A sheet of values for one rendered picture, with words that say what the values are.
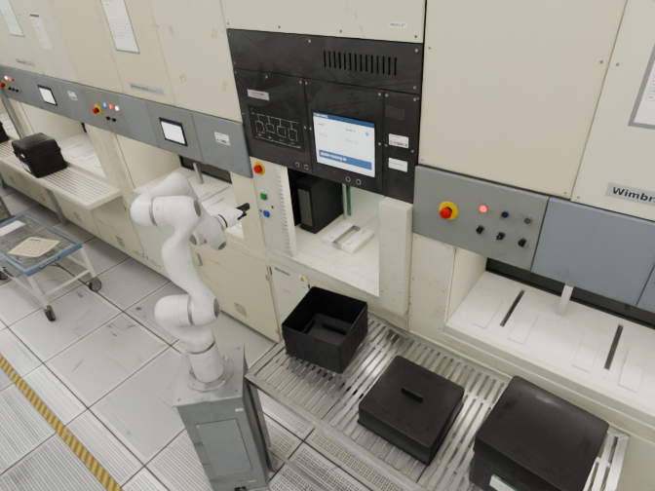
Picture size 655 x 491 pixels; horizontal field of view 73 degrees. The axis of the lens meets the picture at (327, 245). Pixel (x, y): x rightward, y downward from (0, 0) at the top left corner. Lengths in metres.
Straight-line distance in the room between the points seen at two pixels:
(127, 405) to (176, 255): 1.63
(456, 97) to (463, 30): 0.19
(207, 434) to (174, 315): 0.62
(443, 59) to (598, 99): 0.43
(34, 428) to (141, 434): 0.66
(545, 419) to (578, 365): 0.41
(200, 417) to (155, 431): 0.90
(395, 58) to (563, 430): 1.23
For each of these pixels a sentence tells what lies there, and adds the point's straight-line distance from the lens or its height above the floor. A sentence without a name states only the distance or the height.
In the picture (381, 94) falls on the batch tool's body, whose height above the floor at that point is 1.79.
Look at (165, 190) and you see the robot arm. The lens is 1.66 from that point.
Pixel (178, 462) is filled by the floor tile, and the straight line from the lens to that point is 2.74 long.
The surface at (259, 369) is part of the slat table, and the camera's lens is 1.96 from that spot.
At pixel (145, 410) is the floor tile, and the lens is 3.01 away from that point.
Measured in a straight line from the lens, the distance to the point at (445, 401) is 1.71.
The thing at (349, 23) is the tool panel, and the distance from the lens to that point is 1.61.
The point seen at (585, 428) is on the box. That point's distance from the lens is 1.59.
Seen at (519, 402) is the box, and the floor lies 1.01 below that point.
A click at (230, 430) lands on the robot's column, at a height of 0.54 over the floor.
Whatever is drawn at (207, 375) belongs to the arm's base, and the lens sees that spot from 1.93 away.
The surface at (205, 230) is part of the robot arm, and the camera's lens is 1.89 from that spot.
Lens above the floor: 2.24
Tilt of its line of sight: 35 degrees down
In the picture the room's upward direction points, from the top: 5 degrees counter-clockwise
